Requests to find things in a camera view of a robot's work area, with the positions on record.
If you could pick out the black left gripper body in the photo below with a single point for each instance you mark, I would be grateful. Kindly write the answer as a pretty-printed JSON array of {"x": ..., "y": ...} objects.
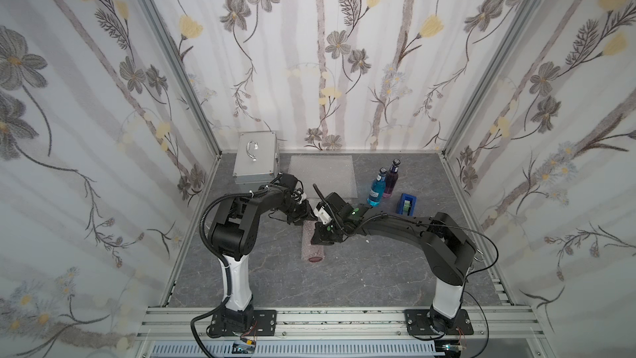
[{"x": 302, "y": 210}]

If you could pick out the blue tape dispenser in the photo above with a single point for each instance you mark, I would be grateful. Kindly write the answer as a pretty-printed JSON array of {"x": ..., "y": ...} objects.
[{"x": 406, "y": 205}]

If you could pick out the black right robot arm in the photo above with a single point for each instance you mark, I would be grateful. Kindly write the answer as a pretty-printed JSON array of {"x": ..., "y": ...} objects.
[{"x": 448, "y": 249}]

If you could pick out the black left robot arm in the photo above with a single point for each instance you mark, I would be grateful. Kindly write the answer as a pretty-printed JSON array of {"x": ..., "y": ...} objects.
[{"x": 228, "y": 228}]

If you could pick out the bubble wrap sheet stack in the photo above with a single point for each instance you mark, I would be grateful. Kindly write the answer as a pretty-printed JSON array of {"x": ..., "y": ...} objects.
[{"x": 331, "y": 173}]

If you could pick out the blue glass bottle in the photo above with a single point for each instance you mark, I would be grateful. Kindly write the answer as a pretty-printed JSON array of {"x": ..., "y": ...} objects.
[{"x": 377, "y": 188}]

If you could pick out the silver metal first-aid case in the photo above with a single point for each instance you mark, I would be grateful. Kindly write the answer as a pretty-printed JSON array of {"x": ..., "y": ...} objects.
[{"x": 257, "y": 161}]

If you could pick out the purple glass bottle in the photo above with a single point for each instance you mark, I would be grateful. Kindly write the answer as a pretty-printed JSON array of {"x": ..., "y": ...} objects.
[{"x": 391, "y": 178}]

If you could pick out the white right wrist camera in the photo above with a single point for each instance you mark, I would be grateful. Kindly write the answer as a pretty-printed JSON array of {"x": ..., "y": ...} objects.
[{"x": 323, "y": 215}]

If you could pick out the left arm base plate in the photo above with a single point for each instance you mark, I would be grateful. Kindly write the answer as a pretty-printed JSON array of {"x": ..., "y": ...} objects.
[{"x": 251, "y": 323}]

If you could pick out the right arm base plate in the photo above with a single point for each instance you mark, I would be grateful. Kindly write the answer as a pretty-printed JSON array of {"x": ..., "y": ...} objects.
[{"x": 432, "y": 322}]

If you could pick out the white slotted cable duct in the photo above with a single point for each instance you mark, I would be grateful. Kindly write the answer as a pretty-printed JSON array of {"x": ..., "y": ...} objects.
[{"x": 298, "y": 348}]

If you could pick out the aluminium frame rail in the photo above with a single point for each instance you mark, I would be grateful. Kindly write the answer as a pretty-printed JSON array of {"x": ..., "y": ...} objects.
[{"x": 497, "y": 322}]

